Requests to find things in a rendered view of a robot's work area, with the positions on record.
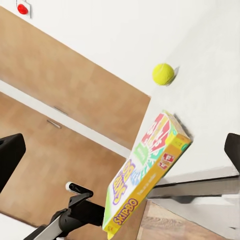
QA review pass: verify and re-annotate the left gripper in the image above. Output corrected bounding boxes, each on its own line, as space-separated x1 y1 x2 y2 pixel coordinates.
65 192 105 230

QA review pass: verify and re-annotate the board game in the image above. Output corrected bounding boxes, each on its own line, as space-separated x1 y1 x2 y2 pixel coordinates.
102 110 191 240

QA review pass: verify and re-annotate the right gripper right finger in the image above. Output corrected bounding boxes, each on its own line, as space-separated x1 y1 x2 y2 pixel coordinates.
224 133 240 173

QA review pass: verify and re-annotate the tennis ball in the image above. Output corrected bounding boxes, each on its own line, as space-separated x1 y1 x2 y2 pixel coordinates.
152 63 175 86

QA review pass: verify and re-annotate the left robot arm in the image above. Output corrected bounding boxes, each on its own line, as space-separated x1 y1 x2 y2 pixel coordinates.
23 181 105 240

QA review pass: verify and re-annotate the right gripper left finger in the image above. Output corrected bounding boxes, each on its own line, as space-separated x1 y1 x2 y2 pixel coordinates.
0 133 26 193

